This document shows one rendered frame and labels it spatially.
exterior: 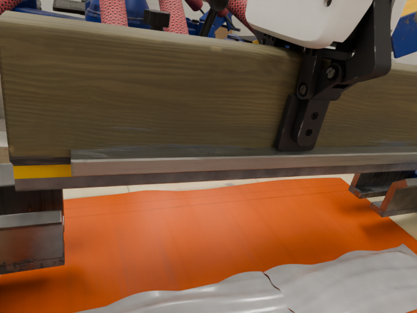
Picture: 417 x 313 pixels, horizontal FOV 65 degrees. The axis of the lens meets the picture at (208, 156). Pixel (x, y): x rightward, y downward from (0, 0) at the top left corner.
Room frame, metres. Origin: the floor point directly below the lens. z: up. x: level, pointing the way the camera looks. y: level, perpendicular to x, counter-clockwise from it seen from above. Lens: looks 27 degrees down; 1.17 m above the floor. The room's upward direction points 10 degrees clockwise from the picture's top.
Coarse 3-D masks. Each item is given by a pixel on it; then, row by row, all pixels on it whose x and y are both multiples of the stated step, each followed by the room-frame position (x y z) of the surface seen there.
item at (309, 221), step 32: (224, 192) 0.33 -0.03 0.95; (256, 192) 0.35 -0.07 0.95; (288, 192) 0.36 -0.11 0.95; (320, 192) 0.38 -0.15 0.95; (256, 224) 0.28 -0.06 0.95; (288, 224) 0.29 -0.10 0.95; (320, 224) 0.30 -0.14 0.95; (352, 224) 0.32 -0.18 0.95; (384, 224) 0.33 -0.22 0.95; (256, 256) 0.23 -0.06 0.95; (288, 256) 0.24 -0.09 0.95; (320, 256) 0.25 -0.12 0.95
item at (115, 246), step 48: (144, 192) 0.30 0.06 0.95; (192, 192) 0.32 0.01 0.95; (96, 240) 0.22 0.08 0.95; (144, 240) 0.23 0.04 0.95; (192, 240) 0.24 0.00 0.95; (240, 240) 0.25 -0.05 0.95; (0, 288) 0.16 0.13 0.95; (48, 288) 0.16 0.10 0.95; (96, 288) 0.17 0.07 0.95; (144, 288) 0.18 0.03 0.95
